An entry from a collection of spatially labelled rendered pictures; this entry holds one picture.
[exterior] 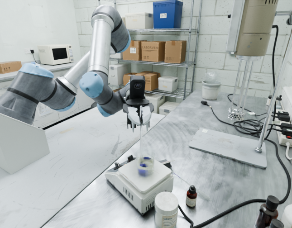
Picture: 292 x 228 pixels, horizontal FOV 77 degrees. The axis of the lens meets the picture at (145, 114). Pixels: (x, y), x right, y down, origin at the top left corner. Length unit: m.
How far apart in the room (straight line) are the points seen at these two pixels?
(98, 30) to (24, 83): 0.35
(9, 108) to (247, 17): 0.88
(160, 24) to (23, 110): 2.24
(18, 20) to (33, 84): 2.77
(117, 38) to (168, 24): 1.79
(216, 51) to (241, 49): 2.11
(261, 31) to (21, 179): 0.94
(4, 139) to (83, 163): 0.27
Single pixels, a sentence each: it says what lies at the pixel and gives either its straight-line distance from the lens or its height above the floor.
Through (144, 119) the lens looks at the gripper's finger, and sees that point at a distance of 0.47.
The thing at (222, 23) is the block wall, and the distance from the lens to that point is 2.84.
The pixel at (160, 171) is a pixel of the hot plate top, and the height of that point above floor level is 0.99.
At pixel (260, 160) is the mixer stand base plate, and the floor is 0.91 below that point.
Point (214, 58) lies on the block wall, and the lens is 2.86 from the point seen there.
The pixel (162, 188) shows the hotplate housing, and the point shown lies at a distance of 0.57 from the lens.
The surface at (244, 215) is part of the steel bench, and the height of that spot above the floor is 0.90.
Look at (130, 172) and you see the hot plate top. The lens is 0.57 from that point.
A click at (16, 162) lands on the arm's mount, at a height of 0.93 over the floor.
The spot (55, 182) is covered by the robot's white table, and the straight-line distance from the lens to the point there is 0.73.
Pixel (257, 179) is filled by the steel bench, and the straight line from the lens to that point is 0.77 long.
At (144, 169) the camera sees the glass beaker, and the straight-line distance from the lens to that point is 0.52.
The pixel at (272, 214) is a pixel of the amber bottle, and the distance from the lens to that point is 0.58.
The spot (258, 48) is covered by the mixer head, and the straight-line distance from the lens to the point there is 0.74.
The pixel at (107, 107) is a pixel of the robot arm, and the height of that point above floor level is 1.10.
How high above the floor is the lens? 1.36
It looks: 24 degrees down
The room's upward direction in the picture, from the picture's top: straight up
